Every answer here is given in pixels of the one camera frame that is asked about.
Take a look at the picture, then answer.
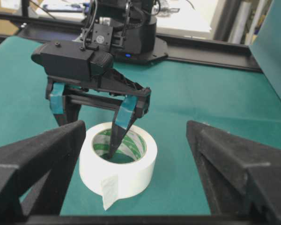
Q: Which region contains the finger of the left gripper with teal tape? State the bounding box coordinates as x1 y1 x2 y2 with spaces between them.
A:
107 95 138 159

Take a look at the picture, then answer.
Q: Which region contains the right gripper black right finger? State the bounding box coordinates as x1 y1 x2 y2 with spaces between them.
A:
186 120 281 225

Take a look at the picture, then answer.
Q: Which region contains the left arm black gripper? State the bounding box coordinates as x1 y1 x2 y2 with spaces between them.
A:
31 41 151 126

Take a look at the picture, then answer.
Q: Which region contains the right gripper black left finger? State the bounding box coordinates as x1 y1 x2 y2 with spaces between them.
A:
0 120 86 223

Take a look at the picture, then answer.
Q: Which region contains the white duct tape roll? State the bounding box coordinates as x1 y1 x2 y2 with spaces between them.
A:
79 122 157 210

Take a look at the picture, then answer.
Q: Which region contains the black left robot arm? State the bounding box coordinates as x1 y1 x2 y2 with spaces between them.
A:
31 0 168 158

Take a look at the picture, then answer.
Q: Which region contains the green table cloth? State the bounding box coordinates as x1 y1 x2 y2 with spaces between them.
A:
0 37 281 216

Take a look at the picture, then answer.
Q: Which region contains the cardboard box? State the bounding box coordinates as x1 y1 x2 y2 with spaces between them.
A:
0 0 21 35

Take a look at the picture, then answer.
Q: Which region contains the black table edge rail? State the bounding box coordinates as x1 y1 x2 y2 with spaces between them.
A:
0 12 262 72

